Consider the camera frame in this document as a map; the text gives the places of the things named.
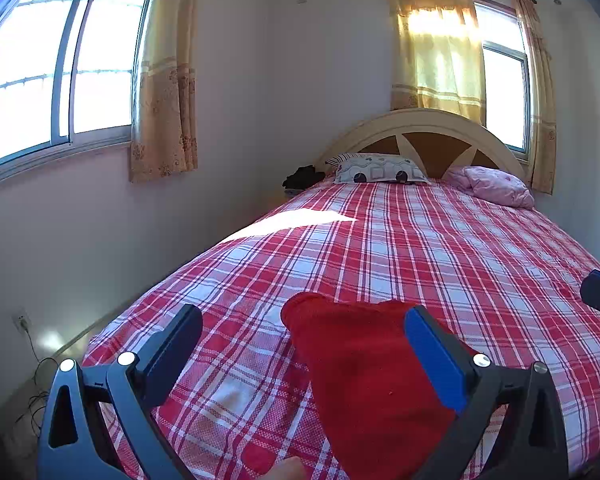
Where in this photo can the yellow curtain of headboard window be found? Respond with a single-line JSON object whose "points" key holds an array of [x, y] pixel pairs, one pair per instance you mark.
{"points": [[543, 129], [438, 58]]}

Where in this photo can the pink folded quilt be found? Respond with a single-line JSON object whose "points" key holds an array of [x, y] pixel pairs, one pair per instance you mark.
{"points": [[493, 185]]}

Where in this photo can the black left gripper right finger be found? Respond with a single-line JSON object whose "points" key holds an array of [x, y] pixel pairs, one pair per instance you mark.
{"points": [[531, 442]]}

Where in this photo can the large side window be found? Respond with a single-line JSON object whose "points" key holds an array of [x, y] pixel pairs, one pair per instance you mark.
{"points": [[68, 70]]}

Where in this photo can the cream wooden headboard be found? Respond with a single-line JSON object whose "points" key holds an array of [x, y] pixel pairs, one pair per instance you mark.
{"points": [[433, 139]]}

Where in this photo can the red plaid bed sheet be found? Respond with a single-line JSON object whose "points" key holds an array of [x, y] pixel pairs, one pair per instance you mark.
{"points": [[506, 280]]}

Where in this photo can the yellow curtain left of headboard window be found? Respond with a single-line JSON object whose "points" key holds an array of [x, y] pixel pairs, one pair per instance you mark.
{"points": [[438, 58]]}

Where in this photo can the headboard side window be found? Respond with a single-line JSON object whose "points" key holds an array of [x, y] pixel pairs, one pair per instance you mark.
{"points": [[507, 77]]}

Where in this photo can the red knitted sweater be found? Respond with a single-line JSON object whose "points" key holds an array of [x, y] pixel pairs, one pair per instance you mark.
{"points": [[374, 401]]}

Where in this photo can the yellow curtain right of headboard window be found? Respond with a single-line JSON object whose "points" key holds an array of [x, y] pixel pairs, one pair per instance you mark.
{"points": [[543, 129]]}

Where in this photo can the grey patterned pillow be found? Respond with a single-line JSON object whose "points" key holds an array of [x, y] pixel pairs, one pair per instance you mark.
{"points": [[375, 168]]}

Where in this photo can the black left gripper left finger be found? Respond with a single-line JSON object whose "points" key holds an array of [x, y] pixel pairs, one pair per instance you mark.
{"points": [[75, 442]]}

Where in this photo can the left hand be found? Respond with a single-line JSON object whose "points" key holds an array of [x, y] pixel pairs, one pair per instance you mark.
{"points": [[288, 469]]}

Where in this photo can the yellow side window curtain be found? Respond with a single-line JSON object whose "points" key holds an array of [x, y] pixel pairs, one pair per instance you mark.
{"points": [[163, 141]]}

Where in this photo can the black clothing pile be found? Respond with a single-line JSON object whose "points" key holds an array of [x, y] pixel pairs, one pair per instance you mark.
{"points": [[304, 177]]}

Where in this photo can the white wall socket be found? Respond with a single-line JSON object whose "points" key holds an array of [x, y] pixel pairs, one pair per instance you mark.
{"points": [[21, 320]]}

